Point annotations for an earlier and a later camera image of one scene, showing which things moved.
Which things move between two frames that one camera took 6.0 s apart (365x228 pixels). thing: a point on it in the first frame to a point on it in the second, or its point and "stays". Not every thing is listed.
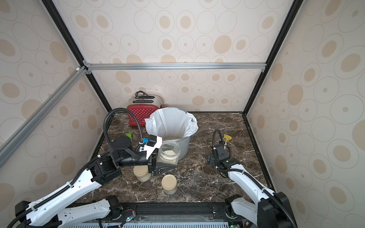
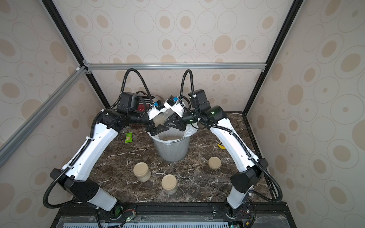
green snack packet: x=129 y=135 stays
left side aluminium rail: x=23 y=131 stays
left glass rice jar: x=141 y=172 stays
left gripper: x=153 y=164 to x=157 y=129
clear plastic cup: x=169 y=152 to x=160 y=118
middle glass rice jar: x=169 y=184 stays
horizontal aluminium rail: x=89 y=68 stays
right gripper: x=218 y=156 to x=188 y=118
